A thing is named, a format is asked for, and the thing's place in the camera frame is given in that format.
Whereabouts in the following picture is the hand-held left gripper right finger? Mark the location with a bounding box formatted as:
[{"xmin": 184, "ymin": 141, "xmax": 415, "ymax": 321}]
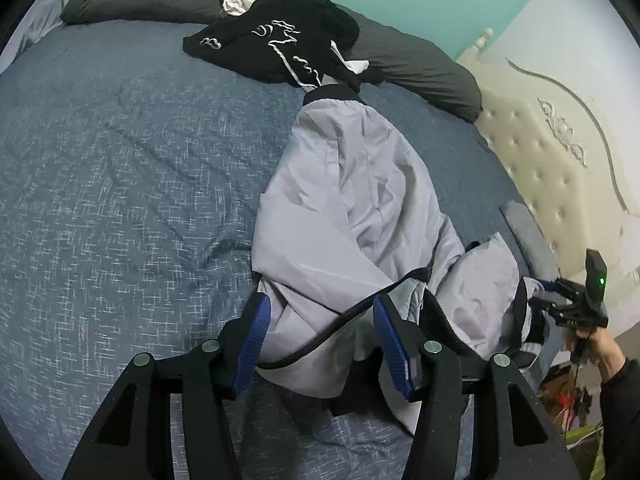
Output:
[{"xmin": 372, "ymin": 294, "xmax": 583, "ymax": 480}]

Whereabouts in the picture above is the cardboard box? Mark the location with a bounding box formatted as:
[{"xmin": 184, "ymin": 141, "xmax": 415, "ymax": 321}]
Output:
[{"xmin": 541, "ymin": 364, "xmax": 576, "ymax": 411}]

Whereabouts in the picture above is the dark grey long pillow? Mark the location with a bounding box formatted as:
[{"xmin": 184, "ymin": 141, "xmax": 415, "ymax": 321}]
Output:
[{"xmin": 61, "ymin": 0, "xmax": 483, "ymax": 123}]

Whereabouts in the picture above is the cream tufted headboard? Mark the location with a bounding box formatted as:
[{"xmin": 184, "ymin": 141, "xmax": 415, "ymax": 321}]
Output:
[{"xmin": 456, "ymin": 27, "xmax": 640, "ymax": 341}]

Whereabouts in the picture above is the light grey blanket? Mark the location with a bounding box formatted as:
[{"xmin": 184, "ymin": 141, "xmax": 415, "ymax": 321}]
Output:
[{"xmin": 0, "ymin": 0, "xmax": 66, "ymax": 61}]

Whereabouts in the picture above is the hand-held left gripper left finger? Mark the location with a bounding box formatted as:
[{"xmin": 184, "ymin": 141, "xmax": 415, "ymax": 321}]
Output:
[{"xmin": 61, "ymin": 292, "xmax": 272, "ymax": 480}]

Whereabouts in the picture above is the person's right forearm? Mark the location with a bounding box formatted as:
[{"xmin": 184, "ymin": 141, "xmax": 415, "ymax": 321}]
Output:
[{"xmin": 597, "ymin": 357, "xmax": 640, "ymax": 480}]

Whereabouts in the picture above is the black printed hoodie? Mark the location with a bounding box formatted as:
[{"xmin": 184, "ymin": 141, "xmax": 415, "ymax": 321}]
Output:
[{"xmin": 182, "ymin": 0, "xmax": 386, "ymax": 93}]

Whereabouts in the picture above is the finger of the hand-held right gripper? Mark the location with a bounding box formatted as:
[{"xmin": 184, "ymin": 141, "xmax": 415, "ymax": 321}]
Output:
[
  {"xmin": 539, "ymin": 280, "xmax": 576, "ymax": 297},
  {"xmin": 529, "ymin": 296, "xmax": 563, "ymax": 318}
]

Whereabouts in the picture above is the grey jacket with black lining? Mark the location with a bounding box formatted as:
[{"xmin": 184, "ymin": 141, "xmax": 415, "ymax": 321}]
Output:
[{"xmin": 252, "ymin": 82, "xmax": 551, "ymax": 436}]

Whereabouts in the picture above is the grey cloth piece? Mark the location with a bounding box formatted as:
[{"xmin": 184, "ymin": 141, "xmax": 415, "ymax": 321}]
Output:
[{"xmin": 320, "ymin": 71, "xmax": 351, "ymax": 92}]

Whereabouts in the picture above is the person's right hand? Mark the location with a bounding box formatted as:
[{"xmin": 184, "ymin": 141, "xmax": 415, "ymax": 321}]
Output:
[{"xmin": 561, "ymin": 329, "xmax": 627, "ymax": 385}]

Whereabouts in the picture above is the folded grey cloth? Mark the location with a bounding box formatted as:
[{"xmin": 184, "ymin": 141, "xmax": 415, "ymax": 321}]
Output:
[{"xmin": 502, "ymin": 200, "xmax": 558, "ymax": 281}]

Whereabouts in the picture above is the yellow-green object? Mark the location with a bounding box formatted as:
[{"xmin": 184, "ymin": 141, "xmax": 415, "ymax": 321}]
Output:
[{"xmin": 565, "ymin": 425, "xmax": 606, "ymax": 480}]

